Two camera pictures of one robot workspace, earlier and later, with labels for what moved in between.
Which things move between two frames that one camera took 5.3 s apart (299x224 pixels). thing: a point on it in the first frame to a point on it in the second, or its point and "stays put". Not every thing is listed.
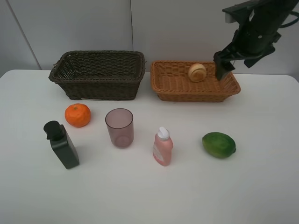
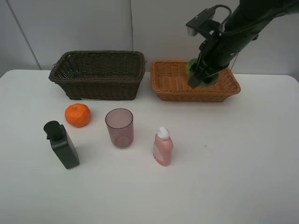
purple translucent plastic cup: (119, 122) stays put
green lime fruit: (218, 144) to (202, 84)
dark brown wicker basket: (109, 75) stays put
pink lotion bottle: (162, 147) stays put
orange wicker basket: (170, 80) stays put
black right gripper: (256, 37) to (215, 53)
